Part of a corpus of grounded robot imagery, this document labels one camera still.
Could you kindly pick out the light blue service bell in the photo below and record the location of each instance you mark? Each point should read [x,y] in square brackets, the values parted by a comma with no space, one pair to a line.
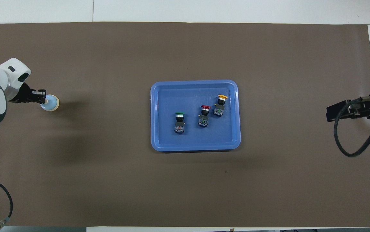
[52,103]

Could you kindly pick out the brown table mat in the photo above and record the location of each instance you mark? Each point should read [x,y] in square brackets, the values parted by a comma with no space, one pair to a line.
[107,180]

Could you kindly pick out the red mushroom push button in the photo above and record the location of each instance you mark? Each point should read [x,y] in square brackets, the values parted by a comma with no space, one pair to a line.
[204,116]

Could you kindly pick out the green push button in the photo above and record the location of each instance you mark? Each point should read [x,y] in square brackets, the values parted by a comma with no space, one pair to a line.
[179,124]

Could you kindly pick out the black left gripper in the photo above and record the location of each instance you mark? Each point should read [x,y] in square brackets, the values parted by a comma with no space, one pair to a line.
[25,95]

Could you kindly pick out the yellow mushroom push button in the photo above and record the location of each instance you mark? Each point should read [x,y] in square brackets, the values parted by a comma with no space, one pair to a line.
[220,104]

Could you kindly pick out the blue plastic tray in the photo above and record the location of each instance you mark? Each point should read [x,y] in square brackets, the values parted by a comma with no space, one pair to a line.
[168,138]

